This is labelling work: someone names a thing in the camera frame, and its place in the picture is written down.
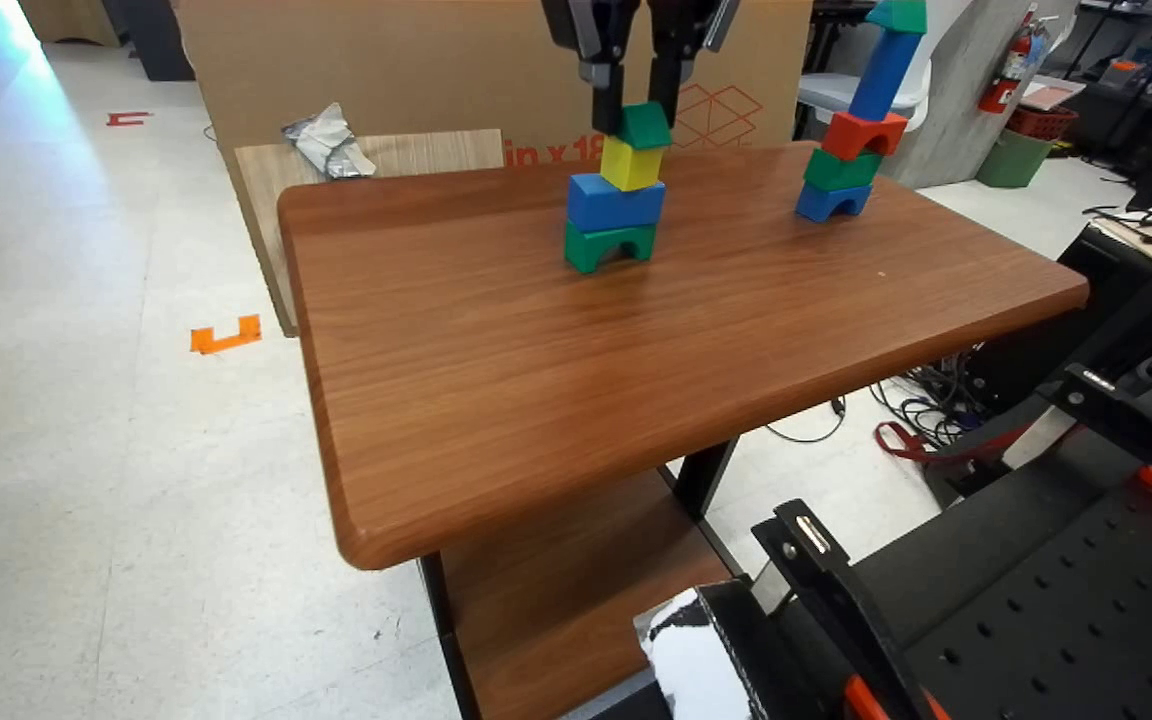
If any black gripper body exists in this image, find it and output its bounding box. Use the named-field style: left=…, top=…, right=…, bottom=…
left=538, top=0, right=744, bottom=66

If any green triangular block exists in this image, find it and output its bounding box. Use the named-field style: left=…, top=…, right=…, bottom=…
left=618, top=103, right=672, bottom=152

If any yellow cube block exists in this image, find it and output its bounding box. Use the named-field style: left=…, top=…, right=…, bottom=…
left=598, top=135, right=662, bottom=192

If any blue rectangular block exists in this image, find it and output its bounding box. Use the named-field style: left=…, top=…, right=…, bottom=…
left=569, top=171, right=667, bottom=230

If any green arch block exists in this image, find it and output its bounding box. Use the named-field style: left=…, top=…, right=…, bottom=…
left=562, top=225, right=654, bottom=276

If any red arch block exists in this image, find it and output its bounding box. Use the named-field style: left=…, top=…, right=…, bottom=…
left=824, top=113, right=906, bottom=161

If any green block in right tower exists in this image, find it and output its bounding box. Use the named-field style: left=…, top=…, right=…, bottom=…
left=803, top=148, right=878, bottom=192

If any teal top block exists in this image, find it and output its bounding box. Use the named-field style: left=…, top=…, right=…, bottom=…
left=866, top=0, right=929, bottom=35

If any blue tall block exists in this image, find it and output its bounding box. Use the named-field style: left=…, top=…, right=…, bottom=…
left=848, top=33, right=919, bottom=119

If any blue arch block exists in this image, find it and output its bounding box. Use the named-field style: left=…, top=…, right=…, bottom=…
left=794, top=183, right=871, bottom=225

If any large cardboard box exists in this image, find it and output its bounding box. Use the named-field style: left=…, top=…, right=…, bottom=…
left=172, top=0, right=808, bottom=165

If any red fire extinguisher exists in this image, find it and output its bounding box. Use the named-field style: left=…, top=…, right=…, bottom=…
left=978, top=12, right=1047, bottom=113

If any green bucket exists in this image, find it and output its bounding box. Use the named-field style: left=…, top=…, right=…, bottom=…
left=974, top=132, right=1047, bottom=189

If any black table leg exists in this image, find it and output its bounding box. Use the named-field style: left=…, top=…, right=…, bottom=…
left=672, top=439, right=737, bottom=518

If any orange tape floor marker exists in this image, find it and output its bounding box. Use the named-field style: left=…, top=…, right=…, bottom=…
left=188, top=314, right=264, bottom=354

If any red tape floor marker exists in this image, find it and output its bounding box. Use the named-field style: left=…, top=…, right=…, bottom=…
left=104, top=113, right=150, bottom=129

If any lower wooden shelf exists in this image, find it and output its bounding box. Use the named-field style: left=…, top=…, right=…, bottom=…
left=420, top=473, right=727, bottom=720

